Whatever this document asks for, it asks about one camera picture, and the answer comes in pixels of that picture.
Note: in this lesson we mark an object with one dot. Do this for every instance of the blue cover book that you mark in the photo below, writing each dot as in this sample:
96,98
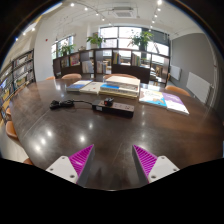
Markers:
77,86

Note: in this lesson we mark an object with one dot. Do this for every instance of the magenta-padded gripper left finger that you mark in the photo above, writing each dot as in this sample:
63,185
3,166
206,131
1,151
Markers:
75,163

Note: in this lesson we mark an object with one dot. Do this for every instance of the black power strip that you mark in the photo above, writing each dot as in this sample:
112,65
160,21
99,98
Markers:
116,109

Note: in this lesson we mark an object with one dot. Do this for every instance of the dark open shelf unit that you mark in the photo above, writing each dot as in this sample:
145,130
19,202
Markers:
130,70

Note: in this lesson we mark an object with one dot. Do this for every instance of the ceiling spot lights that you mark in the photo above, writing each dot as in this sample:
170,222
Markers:
72,4

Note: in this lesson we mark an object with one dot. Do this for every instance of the thick white book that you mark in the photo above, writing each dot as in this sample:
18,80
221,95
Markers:
121,81

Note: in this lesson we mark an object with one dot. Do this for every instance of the potted green plant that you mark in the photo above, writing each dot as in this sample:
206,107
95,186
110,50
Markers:
95,39
65,49
142,38

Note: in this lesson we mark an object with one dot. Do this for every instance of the tall wall bookshelf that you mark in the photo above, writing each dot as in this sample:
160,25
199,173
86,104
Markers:
23,70

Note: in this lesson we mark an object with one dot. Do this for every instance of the orange chairs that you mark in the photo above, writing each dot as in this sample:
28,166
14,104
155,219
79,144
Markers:
71,76

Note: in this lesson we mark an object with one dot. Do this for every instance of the large white wall radiator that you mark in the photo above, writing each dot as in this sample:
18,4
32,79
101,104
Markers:
198,86

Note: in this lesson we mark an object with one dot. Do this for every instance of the ceiling air conditioner unit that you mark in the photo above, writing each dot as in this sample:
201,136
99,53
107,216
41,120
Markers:
124,13

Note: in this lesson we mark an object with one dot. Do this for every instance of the colourful illustrated book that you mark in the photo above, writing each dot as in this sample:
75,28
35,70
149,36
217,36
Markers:
151,97

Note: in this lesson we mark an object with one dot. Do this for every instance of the purple and white book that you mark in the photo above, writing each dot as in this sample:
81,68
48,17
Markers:
175,103

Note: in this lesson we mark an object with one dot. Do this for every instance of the cream yellow book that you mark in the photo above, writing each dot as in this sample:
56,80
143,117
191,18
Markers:
116,95

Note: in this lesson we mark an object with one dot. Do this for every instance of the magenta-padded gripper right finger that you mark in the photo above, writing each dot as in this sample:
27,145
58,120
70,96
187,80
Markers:
150,163

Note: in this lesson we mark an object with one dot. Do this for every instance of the blue and white book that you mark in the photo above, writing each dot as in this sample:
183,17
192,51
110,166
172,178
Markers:
110,87

